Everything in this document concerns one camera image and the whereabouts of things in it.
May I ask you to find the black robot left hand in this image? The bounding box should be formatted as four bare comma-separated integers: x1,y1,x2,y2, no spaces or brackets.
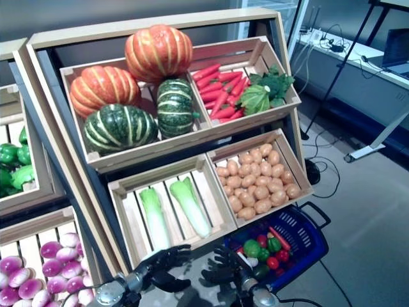
139,244,192,294

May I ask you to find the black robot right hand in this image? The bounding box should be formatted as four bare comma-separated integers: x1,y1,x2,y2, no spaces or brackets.
200,244,254,289

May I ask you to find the green bell pepper in basket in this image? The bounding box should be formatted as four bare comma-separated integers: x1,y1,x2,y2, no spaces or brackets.
266,237,282,253

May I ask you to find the long carrot in basket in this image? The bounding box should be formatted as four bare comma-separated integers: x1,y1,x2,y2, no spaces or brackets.
268,226,292,251

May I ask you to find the blue plastic shopping basket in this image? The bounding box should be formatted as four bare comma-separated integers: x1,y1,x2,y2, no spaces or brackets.
223,204,330,294

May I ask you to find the dark green avocado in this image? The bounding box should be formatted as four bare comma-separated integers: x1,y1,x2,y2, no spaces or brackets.
252,264,271,279

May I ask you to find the round light green fruit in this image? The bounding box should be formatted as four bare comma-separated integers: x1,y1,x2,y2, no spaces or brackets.
243,239,262,258

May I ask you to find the green white napa cabbage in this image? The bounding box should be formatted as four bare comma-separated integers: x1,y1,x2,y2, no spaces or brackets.
139,187,171,252
169,177,213,239

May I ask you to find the wooden napa cabbage crate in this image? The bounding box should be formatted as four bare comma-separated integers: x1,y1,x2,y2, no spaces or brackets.
107,153,238,270

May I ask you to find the wooden pumpkin crate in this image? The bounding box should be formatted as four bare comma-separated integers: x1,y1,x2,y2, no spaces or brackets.
59,56,213,174

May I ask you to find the wooden potato crate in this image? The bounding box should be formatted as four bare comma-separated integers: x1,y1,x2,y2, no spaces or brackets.
206,128,315,229

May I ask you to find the black round floor base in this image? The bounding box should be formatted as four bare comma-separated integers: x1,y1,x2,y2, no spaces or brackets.
304,159,321,186

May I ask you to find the wooden turnip crate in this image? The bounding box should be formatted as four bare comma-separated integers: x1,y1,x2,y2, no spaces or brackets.
0,206,98,307

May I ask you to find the wide green striped pumpkin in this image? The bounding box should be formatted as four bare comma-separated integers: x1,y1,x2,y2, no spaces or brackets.
83,103,159,154

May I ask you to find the wooden green pepper crate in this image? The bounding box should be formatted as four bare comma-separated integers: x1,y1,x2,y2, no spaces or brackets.
0,83,56,210

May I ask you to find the green striped pumpkin with stem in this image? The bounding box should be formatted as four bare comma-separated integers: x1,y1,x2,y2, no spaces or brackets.
156,78,201,139

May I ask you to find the pale green cabbage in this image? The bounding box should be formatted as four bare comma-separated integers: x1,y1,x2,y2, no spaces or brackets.
11,164,36,191

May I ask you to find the wooden carrot crate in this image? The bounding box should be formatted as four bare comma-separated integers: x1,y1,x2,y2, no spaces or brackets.
187,35,302,129

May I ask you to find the light green cabbage head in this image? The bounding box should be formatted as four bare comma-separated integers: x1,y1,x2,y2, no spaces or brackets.
239,84,272,116

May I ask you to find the white desk foot with caster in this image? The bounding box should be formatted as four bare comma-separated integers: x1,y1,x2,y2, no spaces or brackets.
344,105,409,164

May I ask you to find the flat orange striped pumpkin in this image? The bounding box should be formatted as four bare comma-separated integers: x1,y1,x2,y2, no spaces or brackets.
69,65,142,119

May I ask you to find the dark green leafy lettuce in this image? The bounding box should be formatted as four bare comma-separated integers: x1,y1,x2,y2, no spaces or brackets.
249,65,295,109

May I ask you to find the large orange striped pumpkin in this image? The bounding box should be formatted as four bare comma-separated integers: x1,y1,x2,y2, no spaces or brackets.
124,24,194,83

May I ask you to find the black tripod stand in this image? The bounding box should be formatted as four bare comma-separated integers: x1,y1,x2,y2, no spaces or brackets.
300,0,390,141

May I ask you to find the white office desk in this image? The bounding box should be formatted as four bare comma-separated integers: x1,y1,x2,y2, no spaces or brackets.
287,28,409,151

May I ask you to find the wooden vegetable display shelf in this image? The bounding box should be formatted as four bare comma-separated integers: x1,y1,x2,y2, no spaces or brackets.
12,8,308,281

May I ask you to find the dark laptop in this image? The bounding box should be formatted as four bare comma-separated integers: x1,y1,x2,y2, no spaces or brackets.
381,28,409,76

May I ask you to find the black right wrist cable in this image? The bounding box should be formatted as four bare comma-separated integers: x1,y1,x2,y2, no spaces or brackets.
274,297,324,307

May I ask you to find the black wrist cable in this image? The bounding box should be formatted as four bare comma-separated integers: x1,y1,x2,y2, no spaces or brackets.
59,283,96,307
274,297,324,307

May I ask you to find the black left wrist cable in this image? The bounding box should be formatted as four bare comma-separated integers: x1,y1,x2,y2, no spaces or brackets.
59,283,96,307

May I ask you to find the black basket handle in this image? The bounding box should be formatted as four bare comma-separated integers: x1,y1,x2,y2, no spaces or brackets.
300,201,332,229

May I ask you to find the black floor cable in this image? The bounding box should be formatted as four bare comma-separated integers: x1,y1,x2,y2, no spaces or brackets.
302,127,342,200

